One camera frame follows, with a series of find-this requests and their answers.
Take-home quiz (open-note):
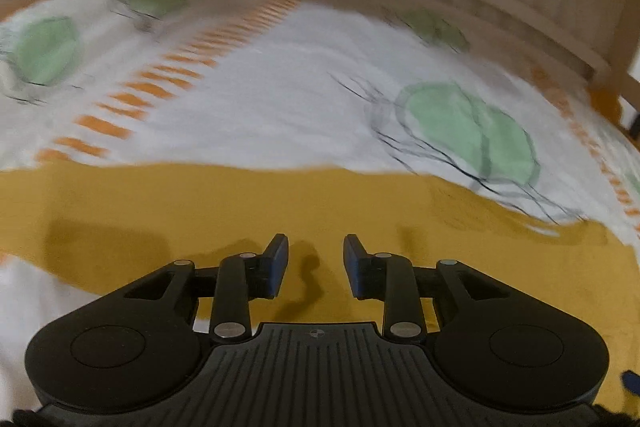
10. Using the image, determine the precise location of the mustard yellow knit sweater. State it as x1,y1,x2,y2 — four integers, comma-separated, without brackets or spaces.
1,161,639,415

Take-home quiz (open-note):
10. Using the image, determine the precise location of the white leaf-print bed sheet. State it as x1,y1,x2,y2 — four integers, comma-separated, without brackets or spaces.
0,0,640,413

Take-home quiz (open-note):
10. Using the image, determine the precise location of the yellow cloth at bed corner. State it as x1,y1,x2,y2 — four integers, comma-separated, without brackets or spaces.
587,83,623,126

